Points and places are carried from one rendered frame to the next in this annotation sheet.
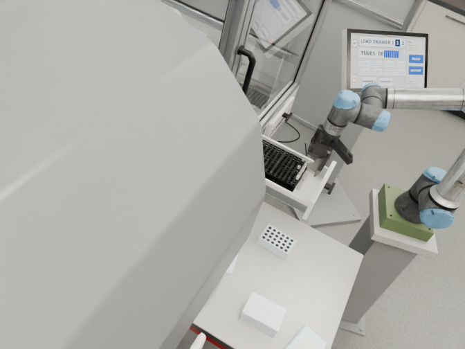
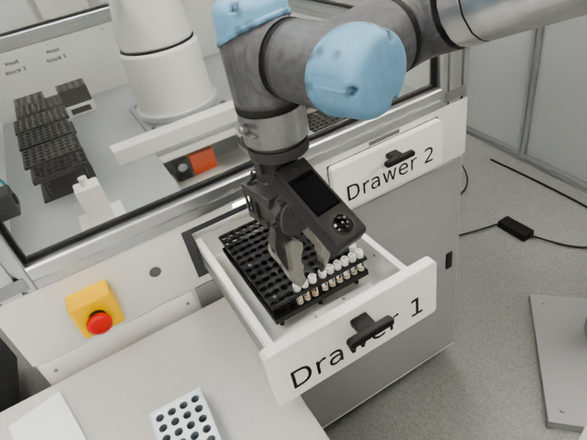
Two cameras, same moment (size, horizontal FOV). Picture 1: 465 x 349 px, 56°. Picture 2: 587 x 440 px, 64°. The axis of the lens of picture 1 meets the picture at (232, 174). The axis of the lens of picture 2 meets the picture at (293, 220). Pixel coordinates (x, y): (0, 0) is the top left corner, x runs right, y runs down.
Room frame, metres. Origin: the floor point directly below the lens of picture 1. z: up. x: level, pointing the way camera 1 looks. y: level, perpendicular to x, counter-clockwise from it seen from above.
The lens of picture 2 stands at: (1.02, -0.68, 1.42)
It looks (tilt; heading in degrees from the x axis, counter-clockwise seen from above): 36 degrees down; 52
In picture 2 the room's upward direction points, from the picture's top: 12 degrees counter-clockwise
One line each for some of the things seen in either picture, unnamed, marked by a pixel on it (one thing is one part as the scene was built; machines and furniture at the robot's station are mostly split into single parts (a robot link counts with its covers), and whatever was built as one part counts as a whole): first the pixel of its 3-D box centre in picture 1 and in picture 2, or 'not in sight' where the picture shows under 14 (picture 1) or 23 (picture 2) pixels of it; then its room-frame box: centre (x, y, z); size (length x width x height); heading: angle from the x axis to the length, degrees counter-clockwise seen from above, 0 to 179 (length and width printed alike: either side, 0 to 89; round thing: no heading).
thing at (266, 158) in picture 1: (275, 167); (290, 259); (1.39, -0.16, 0.87); 0.22 x 0.18 x 0.06; 75
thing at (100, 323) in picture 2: not in sight; (99, 321); (1.09, -0.01, 0.88); 0.04 x 0.03 x 0.04; 165
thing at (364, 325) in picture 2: (329, 187); (365, 326); (1.32, -0.38, 0.91); 0.07 x 0.04 x 0.01; 165
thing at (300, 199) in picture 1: (273, 167); (288, 258); (1.39, -0.16, 0.86); 0.40 x 0.26 x 0.06; 75
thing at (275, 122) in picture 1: (279, 118); (388, 164); (1.72, -0.13, 0.87); 0.29 x 0.02 x 0.11; 165
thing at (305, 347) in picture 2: (320, 189); (355, 328); (1.33, -0.36, 0.87); 0.29 x 0.02 x 0.11; 165
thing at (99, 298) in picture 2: not in sight; (95, 310); (1.09, 0.02, 0.88); 0.07 x 0.05 x 0.07; 165
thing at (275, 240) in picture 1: (276, 241); (189, 438); (1.08, -0.24, 0.78); 0.12 x 0.08 x 0.04; 73
